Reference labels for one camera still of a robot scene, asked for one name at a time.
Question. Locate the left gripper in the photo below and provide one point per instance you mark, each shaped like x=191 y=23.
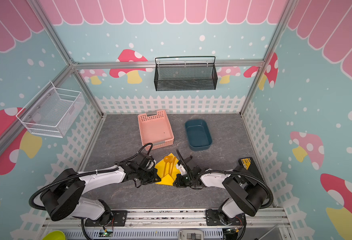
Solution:
x=154 y=175

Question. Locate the yellow paper napkin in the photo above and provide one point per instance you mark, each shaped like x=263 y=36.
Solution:
x=168 y=170

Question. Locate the orange plastic knife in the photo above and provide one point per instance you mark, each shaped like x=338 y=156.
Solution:
x=172 y=166

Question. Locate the orange plastic spoon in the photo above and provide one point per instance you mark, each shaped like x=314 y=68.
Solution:
x=166 y=160

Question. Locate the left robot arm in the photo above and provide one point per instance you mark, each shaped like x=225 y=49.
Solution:
x=64 y=196

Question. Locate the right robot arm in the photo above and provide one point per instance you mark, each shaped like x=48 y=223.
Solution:
x=248 y=193

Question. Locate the dark teal plastic tray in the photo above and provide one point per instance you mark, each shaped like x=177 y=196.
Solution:
x=198 y=135

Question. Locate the pink perforated plastic basket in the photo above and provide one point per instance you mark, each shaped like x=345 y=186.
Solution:
x=155 y=128

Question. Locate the black yellow flat device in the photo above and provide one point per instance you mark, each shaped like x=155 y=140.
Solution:
x=250 y=165

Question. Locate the green round object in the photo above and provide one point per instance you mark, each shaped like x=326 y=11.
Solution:
x=55 y=235

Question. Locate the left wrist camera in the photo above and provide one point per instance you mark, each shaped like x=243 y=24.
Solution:
x=146 y=162

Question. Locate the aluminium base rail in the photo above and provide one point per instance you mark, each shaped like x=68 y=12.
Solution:
x=166 y=224

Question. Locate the black wire mesh wall basket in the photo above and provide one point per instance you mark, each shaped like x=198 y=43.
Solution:
x=191 y=73

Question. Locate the white wire mesh wall basket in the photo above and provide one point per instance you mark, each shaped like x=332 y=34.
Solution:
x=52 y=112

